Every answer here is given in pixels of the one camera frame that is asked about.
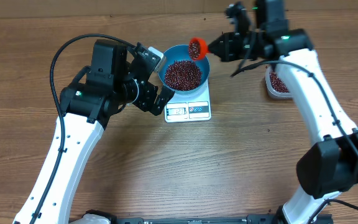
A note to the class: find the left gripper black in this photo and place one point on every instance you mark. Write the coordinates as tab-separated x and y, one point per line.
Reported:
150	91

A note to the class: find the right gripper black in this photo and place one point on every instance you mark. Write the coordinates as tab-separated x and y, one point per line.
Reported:
234	46

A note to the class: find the red measuring scoop blue handle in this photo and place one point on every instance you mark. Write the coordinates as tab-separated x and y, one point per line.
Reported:
197	48

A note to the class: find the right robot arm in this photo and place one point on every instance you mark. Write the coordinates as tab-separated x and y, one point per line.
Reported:
330	167

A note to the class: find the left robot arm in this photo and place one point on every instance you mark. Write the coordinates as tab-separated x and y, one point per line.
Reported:
118	75

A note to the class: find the red beans in bowl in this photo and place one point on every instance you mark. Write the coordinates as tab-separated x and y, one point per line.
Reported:
183	75

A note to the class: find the white digital kitchen scale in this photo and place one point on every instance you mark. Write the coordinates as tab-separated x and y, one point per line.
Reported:
191	106

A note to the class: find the blue plastic bowl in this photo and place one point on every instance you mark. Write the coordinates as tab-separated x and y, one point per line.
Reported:
180	52

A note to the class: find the red beans in container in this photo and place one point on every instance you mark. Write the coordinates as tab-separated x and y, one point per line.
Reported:
277	84

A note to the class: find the clear plastic container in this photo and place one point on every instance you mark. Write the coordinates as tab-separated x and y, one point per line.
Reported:
271	91

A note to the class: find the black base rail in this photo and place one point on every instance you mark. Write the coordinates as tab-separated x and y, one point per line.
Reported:
96	216

